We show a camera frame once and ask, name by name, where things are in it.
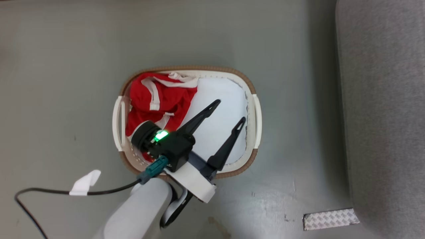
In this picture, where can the white and grey left gripper body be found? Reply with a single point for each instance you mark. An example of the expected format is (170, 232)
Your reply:
(194, 179)

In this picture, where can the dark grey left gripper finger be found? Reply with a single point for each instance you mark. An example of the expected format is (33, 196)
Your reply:
(202, 114)
(229, 142)

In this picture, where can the white laundry basket brown rim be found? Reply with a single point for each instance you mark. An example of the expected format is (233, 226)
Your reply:
(219, 99)

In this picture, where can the red garment with white trim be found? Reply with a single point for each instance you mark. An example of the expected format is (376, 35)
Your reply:
(166, 99)

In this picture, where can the white tape tag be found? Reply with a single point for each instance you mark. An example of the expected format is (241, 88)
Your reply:
(84, 182)

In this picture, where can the white patterned tape strip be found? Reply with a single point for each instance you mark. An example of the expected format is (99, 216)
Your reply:
(330, 219)

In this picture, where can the grey fabric sofa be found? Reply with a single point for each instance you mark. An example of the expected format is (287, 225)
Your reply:
(382, 116)

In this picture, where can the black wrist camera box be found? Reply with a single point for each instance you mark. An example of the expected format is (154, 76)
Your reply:
(174, 146)

